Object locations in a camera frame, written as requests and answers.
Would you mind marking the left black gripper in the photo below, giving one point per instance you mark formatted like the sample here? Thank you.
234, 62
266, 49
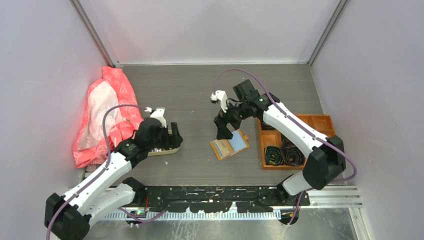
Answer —
174, 141

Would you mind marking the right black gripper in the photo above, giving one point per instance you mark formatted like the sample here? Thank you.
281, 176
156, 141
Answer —
223, 131

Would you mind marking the gold VIP card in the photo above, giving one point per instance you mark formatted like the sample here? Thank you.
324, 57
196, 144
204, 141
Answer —
223, 147

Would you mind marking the orange leather card holder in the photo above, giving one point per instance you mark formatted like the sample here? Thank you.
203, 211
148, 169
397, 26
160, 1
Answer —
239, 142

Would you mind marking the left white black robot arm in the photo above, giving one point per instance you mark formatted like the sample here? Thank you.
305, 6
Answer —
71, 215

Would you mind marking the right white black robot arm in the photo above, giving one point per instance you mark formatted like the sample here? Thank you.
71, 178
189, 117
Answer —
325, 158

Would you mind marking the beige oval card tray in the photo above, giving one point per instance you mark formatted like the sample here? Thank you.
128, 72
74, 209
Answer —
165, 150

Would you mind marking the rolled dark belt left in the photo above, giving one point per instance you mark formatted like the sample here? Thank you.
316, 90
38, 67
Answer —
273, 156

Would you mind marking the rolled dark belt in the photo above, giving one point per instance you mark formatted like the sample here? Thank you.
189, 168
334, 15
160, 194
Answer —
291, 154
273, 156

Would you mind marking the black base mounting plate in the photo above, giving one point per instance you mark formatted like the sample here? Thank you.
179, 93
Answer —
216, 202

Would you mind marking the rolled dark belt right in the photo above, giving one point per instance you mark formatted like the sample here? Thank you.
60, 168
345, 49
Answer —
291, 154

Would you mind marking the pink white crumpled cloth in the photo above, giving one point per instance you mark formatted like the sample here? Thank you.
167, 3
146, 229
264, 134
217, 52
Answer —
111, 116

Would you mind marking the orange wooden compartment tray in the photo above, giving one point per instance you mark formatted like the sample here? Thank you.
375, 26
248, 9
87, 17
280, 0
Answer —
270, 136

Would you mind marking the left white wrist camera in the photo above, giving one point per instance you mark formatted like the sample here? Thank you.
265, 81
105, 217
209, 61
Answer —
157, 113

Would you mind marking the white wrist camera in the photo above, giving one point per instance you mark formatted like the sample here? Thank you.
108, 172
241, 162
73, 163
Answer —
157, 113
220, 97

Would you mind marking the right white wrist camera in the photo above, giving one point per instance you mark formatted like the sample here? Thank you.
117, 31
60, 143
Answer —
220, 97

